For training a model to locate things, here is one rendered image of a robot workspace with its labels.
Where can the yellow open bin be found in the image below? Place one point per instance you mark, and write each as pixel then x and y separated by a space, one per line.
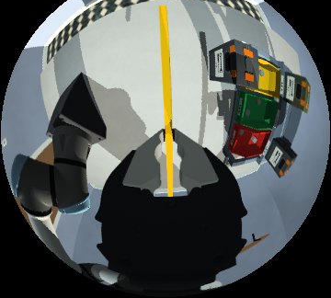
pixel 270 82

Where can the red bin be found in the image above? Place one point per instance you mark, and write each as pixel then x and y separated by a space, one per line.
pixel 242 144

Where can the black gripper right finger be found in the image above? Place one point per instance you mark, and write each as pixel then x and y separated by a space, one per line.
pixel 201 168

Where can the dark grey metal shelf rack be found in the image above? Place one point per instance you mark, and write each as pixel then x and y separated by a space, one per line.
pixel 287 118

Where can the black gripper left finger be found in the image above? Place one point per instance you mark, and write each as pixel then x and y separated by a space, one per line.
pixel 139 170

